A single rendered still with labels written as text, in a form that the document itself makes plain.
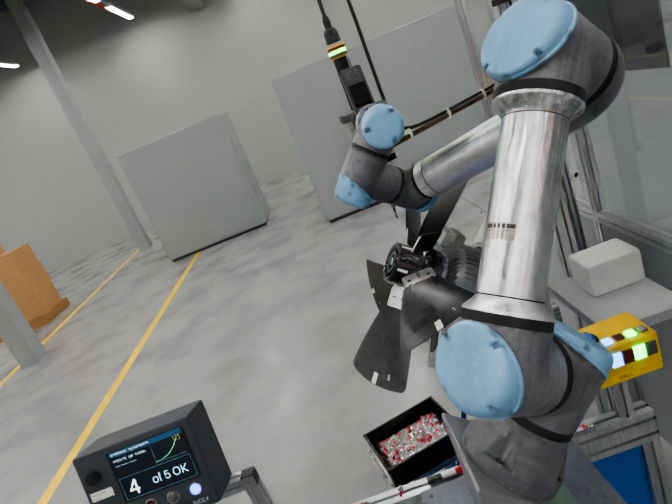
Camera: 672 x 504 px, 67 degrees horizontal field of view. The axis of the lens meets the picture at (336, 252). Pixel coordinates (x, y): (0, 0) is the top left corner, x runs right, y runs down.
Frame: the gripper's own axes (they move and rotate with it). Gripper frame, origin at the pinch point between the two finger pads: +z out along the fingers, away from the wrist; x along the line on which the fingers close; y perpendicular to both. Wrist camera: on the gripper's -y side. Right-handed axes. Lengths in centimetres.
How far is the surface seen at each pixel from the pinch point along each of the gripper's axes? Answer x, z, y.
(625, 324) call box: 34, -33, 59
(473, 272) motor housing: 15, 4, 53
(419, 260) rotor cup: 2.1, 7.9, 45.1
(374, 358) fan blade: -20, 5, 68
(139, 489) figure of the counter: -72, -39, 51
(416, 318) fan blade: -5, -14, 50
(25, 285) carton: -527, 641, 99
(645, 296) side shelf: 60, 6, 80
